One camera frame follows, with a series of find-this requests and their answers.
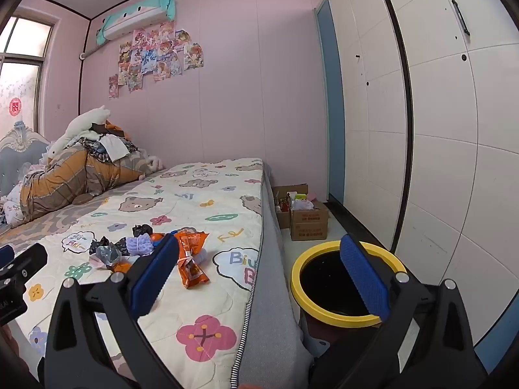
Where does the window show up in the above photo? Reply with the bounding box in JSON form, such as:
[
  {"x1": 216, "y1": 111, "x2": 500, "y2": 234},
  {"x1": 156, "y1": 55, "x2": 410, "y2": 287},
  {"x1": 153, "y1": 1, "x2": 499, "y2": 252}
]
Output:
[{"x1": 0, "y1": 16, "x2": 55, "y2": 159}]

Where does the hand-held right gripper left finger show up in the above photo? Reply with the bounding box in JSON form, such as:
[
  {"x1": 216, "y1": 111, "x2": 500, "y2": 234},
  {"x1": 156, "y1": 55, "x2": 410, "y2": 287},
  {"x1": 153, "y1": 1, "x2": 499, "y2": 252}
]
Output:
[{"x1": 42, "y1": 234, "x2": 181, "y2": 389}]

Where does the floral pillow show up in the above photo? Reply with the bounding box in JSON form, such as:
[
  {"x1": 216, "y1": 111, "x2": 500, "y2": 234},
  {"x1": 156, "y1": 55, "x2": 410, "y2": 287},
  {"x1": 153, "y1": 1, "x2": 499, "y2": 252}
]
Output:
[{"x1": 0, "y1": 186, "x2": 25, "y2": 228}]

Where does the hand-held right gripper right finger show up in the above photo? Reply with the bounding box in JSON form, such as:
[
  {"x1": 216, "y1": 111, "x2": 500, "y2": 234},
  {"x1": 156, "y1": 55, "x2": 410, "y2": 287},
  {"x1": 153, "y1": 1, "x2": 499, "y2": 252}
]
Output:
[{"x1": 312, "y1": 233, "x2": 488, "y2": 389}]

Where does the white plush toy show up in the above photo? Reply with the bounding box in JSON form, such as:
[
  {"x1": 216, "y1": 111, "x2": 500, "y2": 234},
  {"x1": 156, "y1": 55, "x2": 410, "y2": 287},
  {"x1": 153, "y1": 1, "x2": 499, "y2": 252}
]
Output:
[{"x1": 48, "y1": 105, "x2": 112, "y2": 159}]

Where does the pink plush toy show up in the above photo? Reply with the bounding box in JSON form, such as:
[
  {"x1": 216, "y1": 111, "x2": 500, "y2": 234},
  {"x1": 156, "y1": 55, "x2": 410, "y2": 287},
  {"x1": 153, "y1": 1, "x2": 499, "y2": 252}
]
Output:
[{"x1": 140, "y1": 154, "x2": 165, "y2": 180}]

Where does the white folded cloth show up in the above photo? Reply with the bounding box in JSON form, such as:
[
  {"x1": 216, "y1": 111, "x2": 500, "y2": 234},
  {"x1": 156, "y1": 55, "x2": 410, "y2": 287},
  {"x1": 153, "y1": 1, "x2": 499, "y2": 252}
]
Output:
[{"x1": 99, "y1": 134, "x2": 130, "y2": 160}]

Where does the group of wall posters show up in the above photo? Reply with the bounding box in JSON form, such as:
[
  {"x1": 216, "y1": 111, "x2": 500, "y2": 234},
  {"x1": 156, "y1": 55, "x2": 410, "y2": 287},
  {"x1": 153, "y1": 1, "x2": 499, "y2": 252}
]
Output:
[{"x1": 107, "y1": 21, "x2": 204, "y2": 100}]

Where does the orange grey quilt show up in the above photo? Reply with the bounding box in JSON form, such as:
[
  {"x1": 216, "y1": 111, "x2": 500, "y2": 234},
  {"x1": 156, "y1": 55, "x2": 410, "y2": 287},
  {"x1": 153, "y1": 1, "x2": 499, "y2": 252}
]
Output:
[{"x1": 18, "y1": 146, "x2": 163, "y2": 223}]

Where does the white wardrobe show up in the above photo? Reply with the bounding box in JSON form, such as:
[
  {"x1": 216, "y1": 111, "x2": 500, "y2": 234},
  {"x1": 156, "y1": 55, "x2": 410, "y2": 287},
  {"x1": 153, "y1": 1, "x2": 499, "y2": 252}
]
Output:
[{"x1": 314, "y1": 0, "x2": 519, "y2": 357}]

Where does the grey tufted headboard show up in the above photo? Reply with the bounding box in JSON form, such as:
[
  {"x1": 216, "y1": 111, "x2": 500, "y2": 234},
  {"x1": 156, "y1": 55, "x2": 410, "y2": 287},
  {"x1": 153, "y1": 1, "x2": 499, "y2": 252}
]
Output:
[{"x1": 0, "y1": 122, "x2": 51, "y2": 199}]

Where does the orange snack wrapper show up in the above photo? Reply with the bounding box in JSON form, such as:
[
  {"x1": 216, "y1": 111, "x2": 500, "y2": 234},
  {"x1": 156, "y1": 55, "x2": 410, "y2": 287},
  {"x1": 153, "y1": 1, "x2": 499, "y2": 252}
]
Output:
[{"x1": 172, "y1": 229, "x2": 211, "y2": 289}]

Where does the white air conditioner pipe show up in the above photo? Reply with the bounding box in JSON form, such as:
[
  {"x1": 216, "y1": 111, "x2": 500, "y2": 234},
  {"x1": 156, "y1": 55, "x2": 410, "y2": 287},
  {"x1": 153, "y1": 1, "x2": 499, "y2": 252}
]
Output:
[{"x1": 79, "y1": 41, "x2": 107, "y2": 60}]

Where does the open cardboard box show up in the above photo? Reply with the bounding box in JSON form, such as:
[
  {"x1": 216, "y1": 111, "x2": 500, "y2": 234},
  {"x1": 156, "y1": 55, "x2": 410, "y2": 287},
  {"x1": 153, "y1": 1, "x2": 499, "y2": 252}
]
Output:
[{"x1": 272, "y1": 184, "x2": 309, "y2": 230}]

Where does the dark plaid cloth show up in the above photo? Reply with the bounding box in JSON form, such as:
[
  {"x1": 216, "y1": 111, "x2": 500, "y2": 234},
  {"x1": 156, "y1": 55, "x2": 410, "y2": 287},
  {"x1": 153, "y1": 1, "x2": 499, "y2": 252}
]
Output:
[{"x1": 79, "y1": 136, "x2": 110, "y2": 163}]

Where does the black wardrobe handle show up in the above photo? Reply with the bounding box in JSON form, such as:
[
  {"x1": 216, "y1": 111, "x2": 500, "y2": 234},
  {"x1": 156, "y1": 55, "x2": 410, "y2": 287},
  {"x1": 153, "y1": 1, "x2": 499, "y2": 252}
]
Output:
[{"x1": 451, "y1": 0, "x2": 471, "y2": 36}]

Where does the air conditioner with teal cover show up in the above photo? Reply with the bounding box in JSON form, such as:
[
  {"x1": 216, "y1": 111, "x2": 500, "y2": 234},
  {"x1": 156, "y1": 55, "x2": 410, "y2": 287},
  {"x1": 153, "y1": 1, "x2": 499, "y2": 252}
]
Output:
[{"x1": 95, "y1": 0, "x2": 178, "y2": 45}]

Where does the cream bear print blanket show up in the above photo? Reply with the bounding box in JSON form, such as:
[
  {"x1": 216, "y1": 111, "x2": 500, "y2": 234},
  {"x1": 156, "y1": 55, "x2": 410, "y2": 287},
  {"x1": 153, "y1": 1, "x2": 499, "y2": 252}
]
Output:
[{"x1": 16, "y1": 159, "x2": 270, "y2": 389}]

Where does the yellow rimmed trash bin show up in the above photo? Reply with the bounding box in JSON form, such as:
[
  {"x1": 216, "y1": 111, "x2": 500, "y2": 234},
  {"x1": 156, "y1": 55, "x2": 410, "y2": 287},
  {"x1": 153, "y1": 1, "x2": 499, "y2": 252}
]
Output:
[{"x1": 290, "y1": 240, "x2": 408, "y2": 373}]

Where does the purple foam net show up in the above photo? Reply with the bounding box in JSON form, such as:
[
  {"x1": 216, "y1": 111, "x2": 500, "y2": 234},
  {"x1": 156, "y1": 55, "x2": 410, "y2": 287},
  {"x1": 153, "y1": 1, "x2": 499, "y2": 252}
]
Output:
[{"x1": 126, "y1": 236, "x2": 155, "y2": 257}]

